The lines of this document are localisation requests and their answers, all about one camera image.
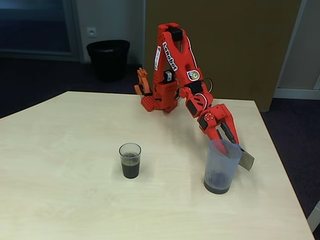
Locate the translucent jug with taped handle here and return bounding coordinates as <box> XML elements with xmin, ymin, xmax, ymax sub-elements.
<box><xmin>203</xmin><ymin>139</ymin><xmax>255</xmax><ymax>195</ymax></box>

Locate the clear plastic cup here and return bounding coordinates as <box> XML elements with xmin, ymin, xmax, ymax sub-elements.
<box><xmin>118</xmin><ymin>142</ymin><xmax>142</xmax><ymax>179</ymax></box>

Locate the brown pin board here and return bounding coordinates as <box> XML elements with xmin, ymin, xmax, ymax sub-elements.
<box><xmin>144</xmin><ymin>0</ymin><xmax>302</xmax><ymax>113</ymax></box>

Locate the orange table clamp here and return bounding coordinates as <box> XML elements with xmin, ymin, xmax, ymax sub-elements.
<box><xmin>133</xmin><ymin>67</ymin><xmax>154</xmax><ymax>97</ymax></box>

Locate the grey chair part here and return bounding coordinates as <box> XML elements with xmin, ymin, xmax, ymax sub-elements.
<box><xmin>306</xmin><ymin>199</ymin><xmax>320</xmax><ymax>235</ymax></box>

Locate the black trash bin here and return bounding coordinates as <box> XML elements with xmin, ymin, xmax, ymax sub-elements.
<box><xmin>86</xmin><ymin>39</ymin><xmax>131</xmax><ymax>82</ymax></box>

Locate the grey framed glass window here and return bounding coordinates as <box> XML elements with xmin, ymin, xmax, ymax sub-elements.
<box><xmin>0</xmin><ymin>0</ymin><xmax>85</xmax><ymax>63</ymax></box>

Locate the white door frame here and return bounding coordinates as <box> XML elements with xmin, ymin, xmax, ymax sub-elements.
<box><xmin>272</xmin><ymin>0</ymin><xmax>320</xmax><ymax>101</ymax></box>

